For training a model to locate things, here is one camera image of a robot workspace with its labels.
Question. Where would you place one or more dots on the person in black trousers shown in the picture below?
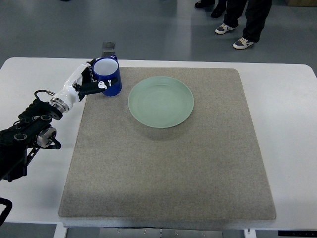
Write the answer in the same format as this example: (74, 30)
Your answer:
(256, 13)

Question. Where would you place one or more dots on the blue mug white inside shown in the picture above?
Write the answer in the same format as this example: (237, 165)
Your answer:
(107, 72)

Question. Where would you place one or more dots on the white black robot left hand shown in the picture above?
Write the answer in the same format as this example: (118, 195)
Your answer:
(82, 82)

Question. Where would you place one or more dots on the light green plate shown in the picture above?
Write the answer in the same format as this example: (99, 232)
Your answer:
(160, 102)

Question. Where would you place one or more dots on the person in dark shoes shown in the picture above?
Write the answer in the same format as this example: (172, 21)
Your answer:
(218, 9)

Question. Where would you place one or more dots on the metal floor socket plate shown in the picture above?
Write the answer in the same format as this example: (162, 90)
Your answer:
(108, 49)

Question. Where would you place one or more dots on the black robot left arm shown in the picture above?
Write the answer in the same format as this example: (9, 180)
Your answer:
(33, 131)

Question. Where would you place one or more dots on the table frame under mat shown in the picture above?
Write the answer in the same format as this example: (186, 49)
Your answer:
(169, 233)

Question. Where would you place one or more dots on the beige felt mat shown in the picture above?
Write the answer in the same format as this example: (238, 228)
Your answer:
(208, 168)

